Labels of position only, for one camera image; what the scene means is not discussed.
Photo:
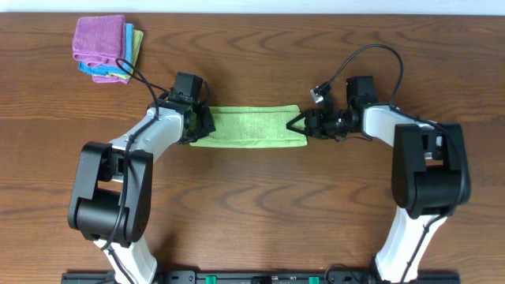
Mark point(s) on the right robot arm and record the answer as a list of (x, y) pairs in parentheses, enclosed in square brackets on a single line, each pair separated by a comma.
[(429, 176)]

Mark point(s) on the folded blue cloth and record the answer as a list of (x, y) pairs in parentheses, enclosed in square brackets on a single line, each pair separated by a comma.
[(104, 70)]

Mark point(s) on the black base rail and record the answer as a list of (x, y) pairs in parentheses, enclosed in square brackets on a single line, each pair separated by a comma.
[(192, 277)]

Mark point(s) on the folded yellow-green cloth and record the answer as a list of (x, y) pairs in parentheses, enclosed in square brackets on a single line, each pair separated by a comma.
[(137, 39)]

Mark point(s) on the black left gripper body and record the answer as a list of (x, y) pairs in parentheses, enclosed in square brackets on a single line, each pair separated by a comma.
[(201, 124)]

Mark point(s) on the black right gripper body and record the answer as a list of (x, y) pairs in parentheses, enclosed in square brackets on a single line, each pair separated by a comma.
[(310, 123)]

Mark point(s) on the green microfiber cloth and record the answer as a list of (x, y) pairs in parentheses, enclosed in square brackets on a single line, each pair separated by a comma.
[(253, 127)]

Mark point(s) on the folded purple cloth at bottom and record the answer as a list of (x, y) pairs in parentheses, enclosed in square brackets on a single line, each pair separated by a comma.
[(110, 80)]

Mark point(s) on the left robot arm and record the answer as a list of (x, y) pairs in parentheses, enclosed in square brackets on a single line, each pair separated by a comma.
[(112, 191)]

